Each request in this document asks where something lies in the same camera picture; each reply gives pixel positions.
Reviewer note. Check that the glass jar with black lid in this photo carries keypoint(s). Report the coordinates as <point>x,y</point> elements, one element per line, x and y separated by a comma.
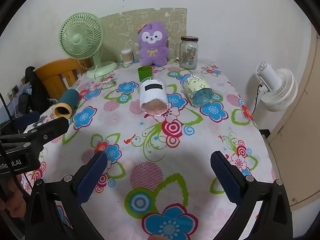
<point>188,55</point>

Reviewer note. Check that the green desk fan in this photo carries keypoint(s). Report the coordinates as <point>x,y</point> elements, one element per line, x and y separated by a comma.
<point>77,38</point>

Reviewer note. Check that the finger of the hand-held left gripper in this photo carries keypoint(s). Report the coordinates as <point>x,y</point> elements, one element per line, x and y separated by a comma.
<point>51,130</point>
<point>27,118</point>

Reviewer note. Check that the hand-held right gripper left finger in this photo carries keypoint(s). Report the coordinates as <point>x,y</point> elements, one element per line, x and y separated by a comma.
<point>92,178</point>

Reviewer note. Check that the cotton swab container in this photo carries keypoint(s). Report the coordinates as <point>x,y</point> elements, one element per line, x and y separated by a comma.
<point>127,56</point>

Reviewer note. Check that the purple plush toy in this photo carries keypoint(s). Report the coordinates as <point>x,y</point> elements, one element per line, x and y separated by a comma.
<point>152,52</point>

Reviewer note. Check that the beige door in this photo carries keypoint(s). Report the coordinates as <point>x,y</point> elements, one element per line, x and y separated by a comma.
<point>300,130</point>

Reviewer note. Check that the black bag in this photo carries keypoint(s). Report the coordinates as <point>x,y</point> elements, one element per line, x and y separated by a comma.
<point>37,90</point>

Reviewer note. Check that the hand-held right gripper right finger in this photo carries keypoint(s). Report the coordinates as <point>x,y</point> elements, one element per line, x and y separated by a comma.
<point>226,177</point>

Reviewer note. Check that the teal cup with yellow inside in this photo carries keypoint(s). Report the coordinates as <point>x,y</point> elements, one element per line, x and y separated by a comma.
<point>70,97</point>

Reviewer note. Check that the white clip fan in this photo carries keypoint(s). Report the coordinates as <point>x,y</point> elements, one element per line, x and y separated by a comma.
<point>268,77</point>

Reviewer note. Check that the wooden chair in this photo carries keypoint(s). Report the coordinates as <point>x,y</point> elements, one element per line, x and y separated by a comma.
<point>50,72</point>

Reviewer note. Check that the white cup with black label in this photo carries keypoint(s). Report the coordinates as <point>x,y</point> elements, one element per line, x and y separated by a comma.
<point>152,96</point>

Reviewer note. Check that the clear blue patterned cup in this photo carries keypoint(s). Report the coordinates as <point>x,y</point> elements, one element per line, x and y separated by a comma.
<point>197,87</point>

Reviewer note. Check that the small green cup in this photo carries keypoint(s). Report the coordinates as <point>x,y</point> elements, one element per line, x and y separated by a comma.
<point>144,73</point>

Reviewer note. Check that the person's left hand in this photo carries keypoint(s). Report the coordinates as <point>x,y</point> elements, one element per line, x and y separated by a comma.
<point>15,205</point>

